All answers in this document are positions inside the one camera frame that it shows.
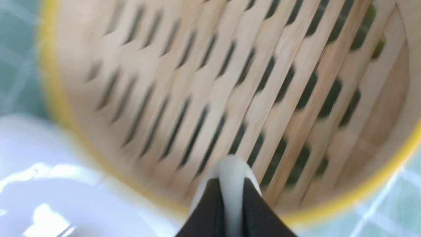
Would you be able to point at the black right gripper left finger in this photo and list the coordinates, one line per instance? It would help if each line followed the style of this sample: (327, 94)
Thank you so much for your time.
(208, 218)

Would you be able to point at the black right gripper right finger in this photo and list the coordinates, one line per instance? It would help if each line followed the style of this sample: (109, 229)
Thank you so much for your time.
(259, 220)

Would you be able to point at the white steamed bun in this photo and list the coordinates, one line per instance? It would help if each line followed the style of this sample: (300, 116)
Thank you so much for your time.
(231, 172)

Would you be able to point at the white square plate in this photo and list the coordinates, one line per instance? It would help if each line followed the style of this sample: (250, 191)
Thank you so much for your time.
(50, 189)

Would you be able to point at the yellow-rimmed bamboo steamer basket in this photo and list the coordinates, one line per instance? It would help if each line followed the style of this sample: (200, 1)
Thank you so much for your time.
(320, 98)

